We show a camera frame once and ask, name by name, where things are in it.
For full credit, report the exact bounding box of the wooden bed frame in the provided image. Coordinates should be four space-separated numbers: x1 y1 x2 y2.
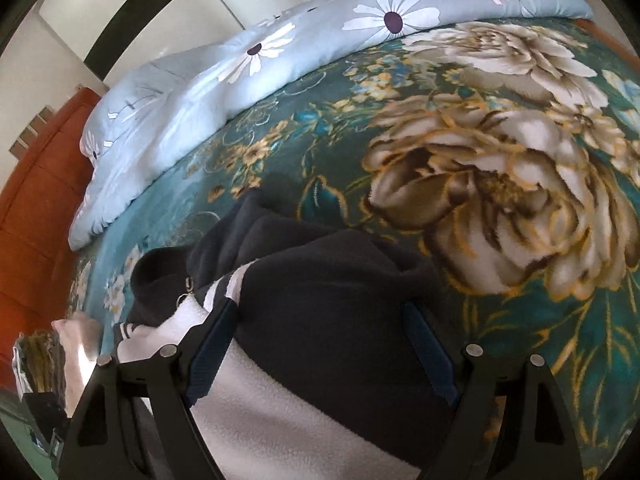
575 16 640 68

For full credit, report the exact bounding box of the black and white fleece jacket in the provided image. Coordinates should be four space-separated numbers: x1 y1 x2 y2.
114 189 501 480

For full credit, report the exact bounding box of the orange headboard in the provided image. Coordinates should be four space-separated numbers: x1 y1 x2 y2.
0 86 109 397

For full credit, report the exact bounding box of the white wardrobe with black stripe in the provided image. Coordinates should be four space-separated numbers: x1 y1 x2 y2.
37 0 418 87

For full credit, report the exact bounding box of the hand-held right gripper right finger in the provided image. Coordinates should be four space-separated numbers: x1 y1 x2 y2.
404 303 587 480

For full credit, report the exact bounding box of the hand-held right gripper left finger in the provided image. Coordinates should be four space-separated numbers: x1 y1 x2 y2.
59 300 240 480

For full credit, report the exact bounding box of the person's left hand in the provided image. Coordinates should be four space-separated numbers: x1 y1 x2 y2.
51 316 105 413

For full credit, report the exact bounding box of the teal floral blanket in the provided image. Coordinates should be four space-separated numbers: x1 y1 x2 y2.
65 16 640 480

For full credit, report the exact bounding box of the light blue daisy quilt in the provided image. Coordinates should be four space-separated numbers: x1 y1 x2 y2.
67 0 597 253

